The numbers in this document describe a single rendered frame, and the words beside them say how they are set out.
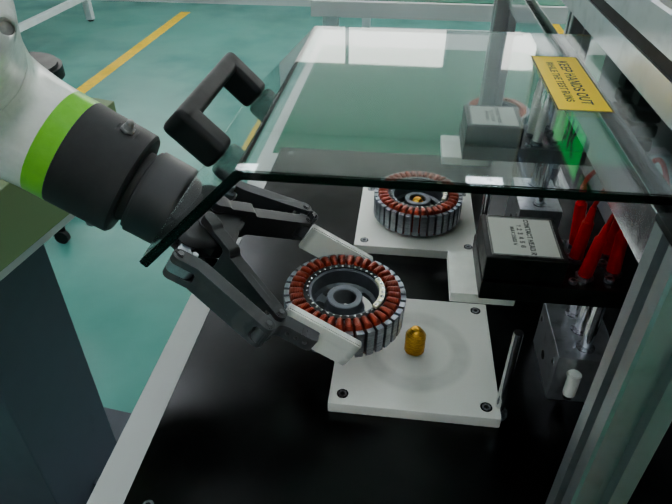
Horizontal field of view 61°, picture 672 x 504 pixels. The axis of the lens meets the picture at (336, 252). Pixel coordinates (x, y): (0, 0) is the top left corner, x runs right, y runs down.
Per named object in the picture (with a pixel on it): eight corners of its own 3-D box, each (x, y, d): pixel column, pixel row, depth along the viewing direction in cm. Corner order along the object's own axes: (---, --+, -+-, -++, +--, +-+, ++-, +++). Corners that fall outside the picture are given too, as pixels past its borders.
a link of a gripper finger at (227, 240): (214, 210, 49) (201, 213, 48) (294, 310, 46) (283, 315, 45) (197, 240, 51) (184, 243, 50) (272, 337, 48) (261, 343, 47)
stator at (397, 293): (273, 354, 50) (271, 323, 48) (295, 274, 59) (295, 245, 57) (400, 368, 50) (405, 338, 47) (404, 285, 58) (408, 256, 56)
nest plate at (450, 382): (327, 411, 51) (327, 402, 50) (345, 301, 63) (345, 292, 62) (499, 428, 50) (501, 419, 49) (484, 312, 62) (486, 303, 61)
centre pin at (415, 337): (404, 355, 55) (406, 334, 53) (404, 340, 57) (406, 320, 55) (424, 357, 55) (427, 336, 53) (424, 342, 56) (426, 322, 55)
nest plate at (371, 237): (353, 252, 70) (353, 244, 70) (363, 191, 83) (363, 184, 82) (477, 261, 69) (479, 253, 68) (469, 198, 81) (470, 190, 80)
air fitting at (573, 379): (562, 401, 50) (570, 377, 49) (559, 390, 51) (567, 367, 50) (575, 402, 50) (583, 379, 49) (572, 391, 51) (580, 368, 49)
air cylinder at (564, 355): (544, 399, 52) (558, 356, 49) (531, 340, 58) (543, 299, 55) (602, 404, 52) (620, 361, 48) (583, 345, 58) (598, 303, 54)
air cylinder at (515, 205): (511, 246, 72) (519, 208, 68) (504, 214, 78) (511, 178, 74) (553, 248, 71) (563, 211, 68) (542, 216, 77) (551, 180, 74)
